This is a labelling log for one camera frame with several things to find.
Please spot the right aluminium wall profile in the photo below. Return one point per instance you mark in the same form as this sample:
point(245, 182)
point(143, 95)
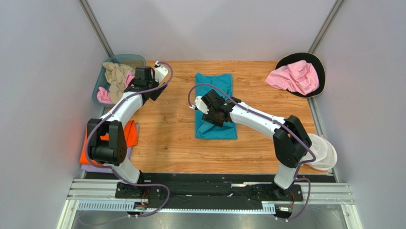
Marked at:
point(329, 20)

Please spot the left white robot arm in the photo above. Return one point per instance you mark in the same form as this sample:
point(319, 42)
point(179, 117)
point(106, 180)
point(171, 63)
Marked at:
point(105, 144)

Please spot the black round tray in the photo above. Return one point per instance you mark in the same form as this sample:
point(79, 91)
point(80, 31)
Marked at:
point(309, 58)

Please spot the folded orange t shirt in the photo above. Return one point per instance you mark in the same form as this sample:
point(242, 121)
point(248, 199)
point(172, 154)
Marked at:
point(131, 133)

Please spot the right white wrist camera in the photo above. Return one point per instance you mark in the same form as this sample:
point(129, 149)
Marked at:
point(199, 105)

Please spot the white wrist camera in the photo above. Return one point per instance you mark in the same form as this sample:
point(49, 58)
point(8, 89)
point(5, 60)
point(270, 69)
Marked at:
point(160, 72)
point(199, 105)

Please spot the left aluminium wall profile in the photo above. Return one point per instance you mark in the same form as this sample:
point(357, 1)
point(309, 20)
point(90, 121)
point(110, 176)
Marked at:
point(85, 5)

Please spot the pink t shirt in bin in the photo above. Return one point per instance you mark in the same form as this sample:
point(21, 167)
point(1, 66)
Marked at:
point(104, 96)

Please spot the translucent grey plastic bin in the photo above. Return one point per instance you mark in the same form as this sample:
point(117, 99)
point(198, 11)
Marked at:
point(131, 60)

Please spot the white mesh basket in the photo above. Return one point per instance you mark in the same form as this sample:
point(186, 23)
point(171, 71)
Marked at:
point(325, 153)

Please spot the aluminium wall profile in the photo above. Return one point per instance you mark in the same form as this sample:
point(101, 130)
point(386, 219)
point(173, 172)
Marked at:
point(329, 20)
point(85, 5)

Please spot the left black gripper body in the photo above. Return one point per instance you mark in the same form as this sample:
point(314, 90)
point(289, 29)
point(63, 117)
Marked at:
point(153, 82)

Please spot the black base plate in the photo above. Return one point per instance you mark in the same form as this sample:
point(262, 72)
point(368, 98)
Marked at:
point(209, 191)

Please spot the pink t shirt on tray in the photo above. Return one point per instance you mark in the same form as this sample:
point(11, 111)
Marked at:
point(298, 77)

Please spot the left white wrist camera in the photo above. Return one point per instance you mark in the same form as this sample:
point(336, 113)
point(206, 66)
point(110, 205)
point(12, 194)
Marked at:
point(160, 72)

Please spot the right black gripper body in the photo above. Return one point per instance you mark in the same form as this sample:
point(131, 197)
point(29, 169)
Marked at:
point(212, 118)

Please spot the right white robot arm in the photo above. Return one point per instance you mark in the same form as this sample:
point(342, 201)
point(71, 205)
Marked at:
point(292, 143)

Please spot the beige t shirt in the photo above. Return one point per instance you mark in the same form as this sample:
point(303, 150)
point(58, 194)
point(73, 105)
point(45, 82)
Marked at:
point(118, 76)

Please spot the aluminium frame rail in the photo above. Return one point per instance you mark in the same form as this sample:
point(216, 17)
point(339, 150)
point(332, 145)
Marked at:
point(97, 195)

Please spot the teal t shirt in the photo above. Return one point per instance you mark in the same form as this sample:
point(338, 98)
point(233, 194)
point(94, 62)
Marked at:
point(205, 130)

